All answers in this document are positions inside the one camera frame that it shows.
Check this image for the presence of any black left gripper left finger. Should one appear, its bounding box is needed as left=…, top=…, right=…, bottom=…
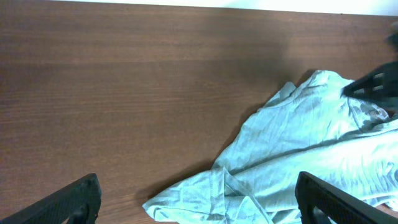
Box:
left=1, top=173, right=101, bottom=224

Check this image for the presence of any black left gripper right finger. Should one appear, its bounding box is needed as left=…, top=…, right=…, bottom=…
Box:
left=295, top=171, right=397, bottom=224

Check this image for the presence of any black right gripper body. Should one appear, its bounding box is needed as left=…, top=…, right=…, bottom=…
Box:
left=343, top=61, right=397, bottom=110

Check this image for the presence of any light teal t-shirt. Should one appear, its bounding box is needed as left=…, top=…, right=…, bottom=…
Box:
left=144, top=70, right=397, bottom=223

